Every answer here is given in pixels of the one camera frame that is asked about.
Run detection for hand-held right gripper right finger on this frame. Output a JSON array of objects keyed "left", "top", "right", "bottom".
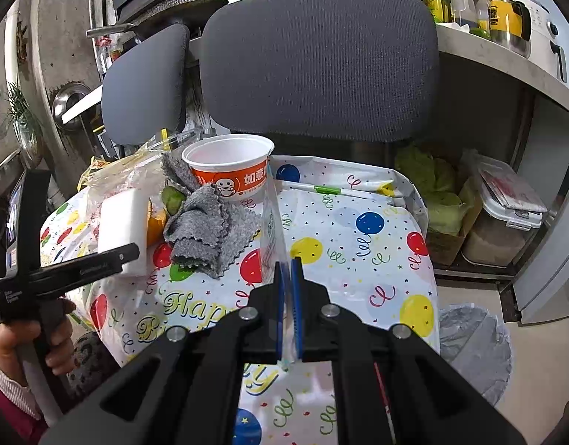
[{"left": 291, "top": 257, "right": 529, "bottom": 445}]

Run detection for white refrigerator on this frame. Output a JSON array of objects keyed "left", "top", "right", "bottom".
[{"left": 512, "top": 88, "right": 569, "bottom": 326}]

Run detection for person's left hand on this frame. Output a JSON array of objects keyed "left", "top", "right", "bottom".
[{"left": 0, "top": 298, "right": 79, "bottom": 386}]

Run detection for white straw with green band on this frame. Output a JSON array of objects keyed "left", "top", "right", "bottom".
[{"left": 289, "top": 182, "right": 375, "bottom": 197}]

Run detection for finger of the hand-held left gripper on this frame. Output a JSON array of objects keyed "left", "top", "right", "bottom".
[{"left": 57, "top": 242, "right": 141, "bottom": 290}]

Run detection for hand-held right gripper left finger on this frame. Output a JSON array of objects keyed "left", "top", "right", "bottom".
[{"left": 39, "top": 262, "right": 286, "bottom": 445}]

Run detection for clear plastic wrapper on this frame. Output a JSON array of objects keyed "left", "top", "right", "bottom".
[{"left": 260, "top": 167, "right": 295, "bottom": 363}]

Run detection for small cardboard box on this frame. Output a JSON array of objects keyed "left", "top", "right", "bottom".
[{"left": 424, "top": 185, "right": 483, "bottom": 268}]

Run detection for steel bowl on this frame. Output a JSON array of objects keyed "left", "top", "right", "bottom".
[{"left": 50, "top": 81, "right": 102, "bottom": 131}]

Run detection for large grey chair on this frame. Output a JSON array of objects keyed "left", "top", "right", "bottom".
[{"left": 198, "top": 0, "right": 441, "bottom": 145}]

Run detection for white foam sponge block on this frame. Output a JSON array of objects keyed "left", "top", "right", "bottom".
[{"left": 98, "top": 188, "right": 152, "bottom": 275}]

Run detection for green plant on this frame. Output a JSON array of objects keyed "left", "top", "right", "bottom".
[{"left": 4, "top": 81, "right": 45, "bottom": 150}]

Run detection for trash bin with clear liner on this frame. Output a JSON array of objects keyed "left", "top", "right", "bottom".
[{"left": 437, "top": 303, "right": 515, "bottom": 409}]

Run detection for clear plastic rice container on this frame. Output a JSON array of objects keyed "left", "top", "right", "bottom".
[{"left": 461, "top": 154, "right": 549, "bottom": 270}]

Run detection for orange and white paper cup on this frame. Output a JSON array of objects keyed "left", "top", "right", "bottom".
[{"left": 181, "top": 134, "right": 275, "bottom": 203}]

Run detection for yellow jar with black handle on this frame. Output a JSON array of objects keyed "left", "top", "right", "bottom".
[{"left": 487, "top": 0, "right": 532, "bottom": 56}]

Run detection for crumpled clear yellowish plastic bag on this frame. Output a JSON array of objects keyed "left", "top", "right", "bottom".
[{"left": 78, "top": 147, "right": 175, "bottom": 205}]

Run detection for green and yellow bottle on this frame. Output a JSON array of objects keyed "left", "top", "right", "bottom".
[{"left": 424, "top": 0, "right": 450, "bottom": 24}]

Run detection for small grey chair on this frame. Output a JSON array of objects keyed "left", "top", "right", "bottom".
[{"left": 100, "top": 23, "right": 191, "bottom": 147}]

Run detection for yellow oil bottle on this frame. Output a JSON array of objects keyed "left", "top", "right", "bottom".
[{"left": 474, "top": 0, "right": 492, "bottom": 39}]

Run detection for balloon print tablecloth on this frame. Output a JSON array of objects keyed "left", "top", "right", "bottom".
[{"left": 39, "top": 153, "right": 441, "bottom": 445}]

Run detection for green cucumber piece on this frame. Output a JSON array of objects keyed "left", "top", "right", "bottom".
[{"left": 162, "top": 187, "right": 188, "bottom": 217}]

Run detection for white air fryer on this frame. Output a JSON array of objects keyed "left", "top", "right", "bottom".
[{"left": 512, "top": 0, "right": 569, "bottom": 82}]

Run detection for grey scalloped cloth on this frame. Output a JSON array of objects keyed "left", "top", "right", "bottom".
[{"left": 161, "top": 152, "right": 263, "bottom": 280}]

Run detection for green cabbage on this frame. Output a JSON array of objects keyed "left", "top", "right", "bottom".
[{"left": 395, "top": 145, "right": 467, "bottom": 237}]

